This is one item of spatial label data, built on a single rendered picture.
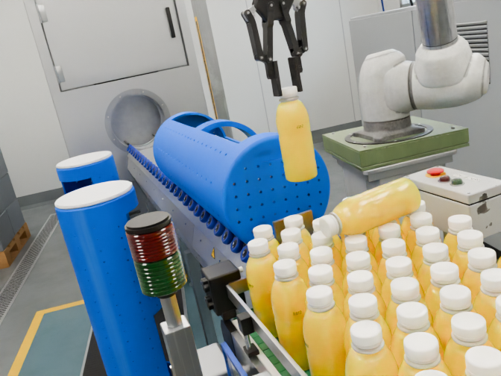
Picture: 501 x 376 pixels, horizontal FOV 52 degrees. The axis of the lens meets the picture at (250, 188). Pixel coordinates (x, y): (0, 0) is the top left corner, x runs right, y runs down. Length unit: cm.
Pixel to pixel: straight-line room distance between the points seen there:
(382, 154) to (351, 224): 76
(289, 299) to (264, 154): 44
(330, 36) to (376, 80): 507
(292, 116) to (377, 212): 26
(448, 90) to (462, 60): 9
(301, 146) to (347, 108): 585
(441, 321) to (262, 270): 36
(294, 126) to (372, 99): 72
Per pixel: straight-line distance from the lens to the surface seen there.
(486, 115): 295
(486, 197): 109
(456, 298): 73
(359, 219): 92
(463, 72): 165
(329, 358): 80
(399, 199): 96
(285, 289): 87
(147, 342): 201
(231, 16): 648
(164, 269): 69
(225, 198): 118
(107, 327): 199
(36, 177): 672
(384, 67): 171
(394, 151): 167
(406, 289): 76
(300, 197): 126
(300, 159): 105
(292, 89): 105
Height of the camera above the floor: 146
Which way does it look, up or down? 16 degrees down
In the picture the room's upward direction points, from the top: 11 degrees counter-clockwise
